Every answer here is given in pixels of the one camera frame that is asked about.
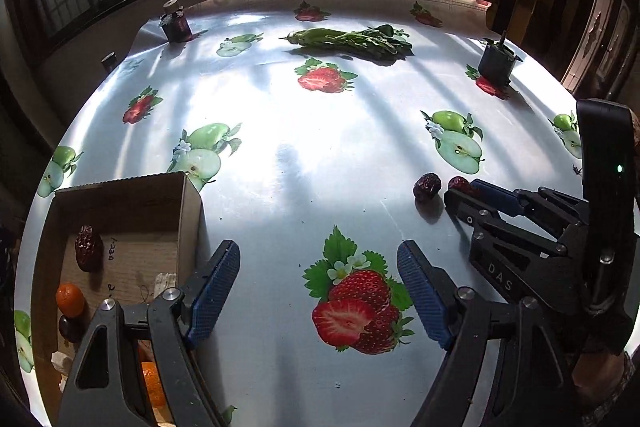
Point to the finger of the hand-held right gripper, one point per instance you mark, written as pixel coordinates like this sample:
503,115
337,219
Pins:
500,252
500,197

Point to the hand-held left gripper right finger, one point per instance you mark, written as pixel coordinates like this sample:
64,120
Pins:
424,302

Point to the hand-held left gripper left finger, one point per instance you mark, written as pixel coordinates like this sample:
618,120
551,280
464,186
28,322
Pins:
215,302

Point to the dried red date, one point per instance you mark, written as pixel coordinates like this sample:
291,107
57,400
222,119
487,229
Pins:
88,248
457,183
426,187

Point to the shallow cardboard box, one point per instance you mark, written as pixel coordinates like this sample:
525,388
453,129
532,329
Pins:
135,227

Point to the small orange mandarin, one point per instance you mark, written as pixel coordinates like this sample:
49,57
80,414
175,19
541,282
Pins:
70,299
152,384

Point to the dark purple plum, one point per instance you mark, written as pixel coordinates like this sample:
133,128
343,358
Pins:
70,328

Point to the person's right forearm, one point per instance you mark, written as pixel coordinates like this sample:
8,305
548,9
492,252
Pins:
600,377

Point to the wooden door with glass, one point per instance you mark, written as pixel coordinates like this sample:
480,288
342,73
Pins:
600,22

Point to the black plant pot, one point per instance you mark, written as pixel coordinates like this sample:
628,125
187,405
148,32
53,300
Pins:
496,64

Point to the fruit-print plastic tablecloth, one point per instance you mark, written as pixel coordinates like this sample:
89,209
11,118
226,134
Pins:
300,147

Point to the leafy green vegetable bunch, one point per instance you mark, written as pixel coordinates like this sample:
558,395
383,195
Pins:
372,42

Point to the steel thermos flask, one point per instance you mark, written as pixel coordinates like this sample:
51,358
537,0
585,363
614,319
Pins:
108,61

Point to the dark bottle with cork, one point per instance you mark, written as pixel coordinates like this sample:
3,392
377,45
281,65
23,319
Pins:
175,24

